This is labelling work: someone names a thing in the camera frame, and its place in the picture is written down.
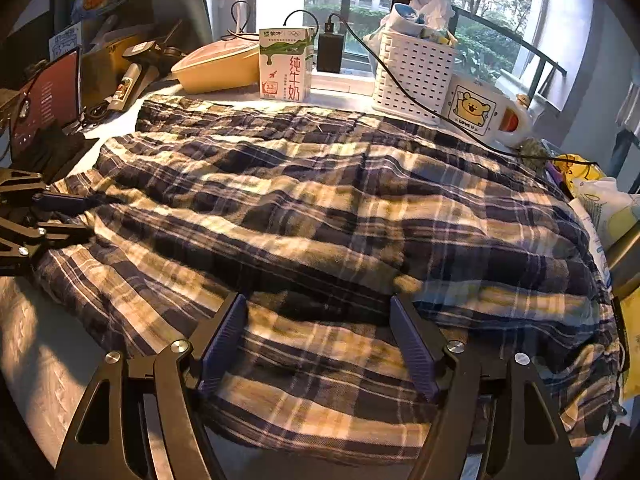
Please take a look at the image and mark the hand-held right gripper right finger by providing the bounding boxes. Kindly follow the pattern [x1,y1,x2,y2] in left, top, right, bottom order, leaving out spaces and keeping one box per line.
[389,294,581,480]

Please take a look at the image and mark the tablet with red screen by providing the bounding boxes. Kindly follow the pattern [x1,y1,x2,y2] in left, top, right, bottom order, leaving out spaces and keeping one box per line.
[9,46,83,153]

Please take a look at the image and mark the yellow bag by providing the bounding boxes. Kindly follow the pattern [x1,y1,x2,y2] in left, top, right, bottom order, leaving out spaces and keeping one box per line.
[555,154,608,196]

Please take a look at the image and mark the black cable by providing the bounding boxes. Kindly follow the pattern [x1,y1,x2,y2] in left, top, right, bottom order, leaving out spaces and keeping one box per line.
[325,12,598,166]

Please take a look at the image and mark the bundle of black cables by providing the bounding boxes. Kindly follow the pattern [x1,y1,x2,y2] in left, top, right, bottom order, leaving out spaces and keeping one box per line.
[80,100,113,123]

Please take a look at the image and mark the black charger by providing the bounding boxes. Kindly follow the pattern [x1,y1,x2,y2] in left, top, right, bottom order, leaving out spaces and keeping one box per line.
[316,19,347,74]

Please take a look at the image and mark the steel thermos bottle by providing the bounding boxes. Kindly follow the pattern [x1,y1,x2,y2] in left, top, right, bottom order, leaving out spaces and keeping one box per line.
[605,222,640,291]

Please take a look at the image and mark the white spray can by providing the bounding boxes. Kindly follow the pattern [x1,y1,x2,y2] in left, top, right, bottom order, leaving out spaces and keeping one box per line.
[107,62,143,112]

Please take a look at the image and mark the brown cardboard box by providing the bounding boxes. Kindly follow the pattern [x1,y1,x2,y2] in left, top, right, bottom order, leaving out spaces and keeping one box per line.
[80,35,151,106]

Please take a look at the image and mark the plaid pants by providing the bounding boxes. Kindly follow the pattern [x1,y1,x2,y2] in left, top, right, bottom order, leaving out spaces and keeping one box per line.
[32,94,626,466]

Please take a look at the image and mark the white perforated basket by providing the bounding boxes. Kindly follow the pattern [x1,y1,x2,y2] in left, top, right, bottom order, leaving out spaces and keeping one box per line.
[371,27,458,127]

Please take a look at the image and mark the black device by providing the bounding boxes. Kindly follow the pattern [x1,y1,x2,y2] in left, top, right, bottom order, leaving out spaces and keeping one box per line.
[121,40,168,68]

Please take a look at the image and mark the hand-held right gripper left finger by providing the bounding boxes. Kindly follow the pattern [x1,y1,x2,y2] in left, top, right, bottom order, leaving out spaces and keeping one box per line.
[54,291,249,480]

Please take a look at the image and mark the green and white milk carton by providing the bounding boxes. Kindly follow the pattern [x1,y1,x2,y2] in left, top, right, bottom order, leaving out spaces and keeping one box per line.
[258,26,317,102]

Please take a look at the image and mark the black cloth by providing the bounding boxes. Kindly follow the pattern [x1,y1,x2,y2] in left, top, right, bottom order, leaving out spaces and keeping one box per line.
[15,125,98,183]

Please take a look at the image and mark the white bear mug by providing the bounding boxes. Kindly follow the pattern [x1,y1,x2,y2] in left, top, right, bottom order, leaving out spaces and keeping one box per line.
[442,74,521,147]

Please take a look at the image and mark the white bottle with orange label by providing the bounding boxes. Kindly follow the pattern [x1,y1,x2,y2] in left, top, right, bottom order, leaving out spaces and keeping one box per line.
[495,94,533,146]

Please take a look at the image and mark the yellow box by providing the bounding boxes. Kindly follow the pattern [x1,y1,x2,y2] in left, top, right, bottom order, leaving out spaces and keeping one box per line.
[620,287,640,403]

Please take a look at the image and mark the yellow lidded container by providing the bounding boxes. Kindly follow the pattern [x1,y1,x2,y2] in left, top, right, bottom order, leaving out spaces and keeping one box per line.
[171,40,261,95]

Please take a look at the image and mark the white printed box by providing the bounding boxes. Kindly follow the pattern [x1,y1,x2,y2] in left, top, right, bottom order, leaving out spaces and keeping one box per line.
[48,22,83,61]

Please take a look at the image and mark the white plastic bag in basket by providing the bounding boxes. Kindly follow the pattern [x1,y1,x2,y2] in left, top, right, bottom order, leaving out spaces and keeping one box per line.
[365,0,456,46]

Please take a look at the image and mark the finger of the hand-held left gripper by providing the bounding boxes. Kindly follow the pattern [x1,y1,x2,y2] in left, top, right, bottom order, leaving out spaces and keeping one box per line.
[0,167,101,213]
[0,217,93,276]

